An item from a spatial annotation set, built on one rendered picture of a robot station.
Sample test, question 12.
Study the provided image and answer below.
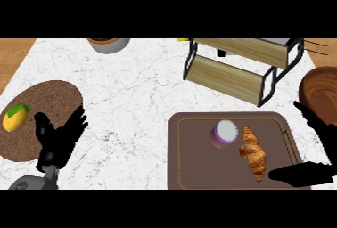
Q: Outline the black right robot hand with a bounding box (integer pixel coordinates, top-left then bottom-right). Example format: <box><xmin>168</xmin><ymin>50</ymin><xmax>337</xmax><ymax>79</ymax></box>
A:
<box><xmin>268</xmin><ymin>101</ymin><xmax>337</xmax><ymax>188</ymax></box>

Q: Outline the brown wooden bowl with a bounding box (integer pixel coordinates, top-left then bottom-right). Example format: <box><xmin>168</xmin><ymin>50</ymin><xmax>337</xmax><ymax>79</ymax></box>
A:
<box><xmin>298</xmin><ymin>66</ymin><xmax>337</xmax><ymax>126</ymax></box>

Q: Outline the grey pot with brown rim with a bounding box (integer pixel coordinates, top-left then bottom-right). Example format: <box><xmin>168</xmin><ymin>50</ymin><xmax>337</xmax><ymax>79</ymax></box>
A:
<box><xmin>86</xmin><ymin>37</ymin><xmax>132</xmax><ymax>55</ymax></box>

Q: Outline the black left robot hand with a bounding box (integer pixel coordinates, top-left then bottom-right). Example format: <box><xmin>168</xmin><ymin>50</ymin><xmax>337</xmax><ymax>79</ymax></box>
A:
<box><xmin>33</xmin><ymin>105</ymin><xmax>91</xmax><ymax>174</ymax></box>

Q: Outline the golden brown croissant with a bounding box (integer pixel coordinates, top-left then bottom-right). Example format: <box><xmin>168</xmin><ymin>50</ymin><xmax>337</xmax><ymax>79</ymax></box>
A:
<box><xmin>237</xmin><ymin>125</ymin><xmax>270</xmax><ymax>183</ymax></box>

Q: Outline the brown oval placemat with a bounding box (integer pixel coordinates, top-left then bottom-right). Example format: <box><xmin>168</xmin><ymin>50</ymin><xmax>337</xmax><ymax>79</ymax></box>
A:
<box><xmin>0</xmin><ymin>79</ymin><xmax>85</xmax><ymax>163</ymax></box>

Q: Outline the yellow mango with green leaf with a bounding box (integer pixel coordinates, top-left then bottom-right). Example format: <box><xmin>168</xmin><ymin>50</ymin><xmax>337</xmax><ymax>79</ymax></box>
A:
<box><xmin>2</xmin><ymin>103</ymin><xmax>33</xmax><ymax>133</ymax></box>

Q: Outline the purple can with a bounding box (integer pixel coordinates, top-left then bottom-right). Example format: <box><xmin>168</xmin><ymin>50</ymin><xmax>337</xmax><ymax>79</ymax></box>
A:
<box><xmin>210</xmin><ymin>119</ymin><xmax>242</xmax><ymax>149</ymax></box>

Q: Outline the wooden tiered shelf black frame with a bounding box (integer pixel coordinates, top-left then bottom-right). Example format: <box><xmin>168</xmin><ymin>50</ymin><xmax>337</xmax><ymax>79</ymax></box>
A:
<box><xmin>182</xmin><ymin>37</ymin><xmax>307</xmax><ymax>108</ymax></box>

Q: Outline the brown rectangular tray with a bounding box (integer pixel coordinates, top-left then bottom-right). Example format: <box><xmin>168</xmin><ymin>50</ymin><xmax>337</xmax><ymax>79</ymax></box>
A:
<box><xmin>166</xmin><ymin>111</ymin><xmax>312</xmax><ymax>191</ymax></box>

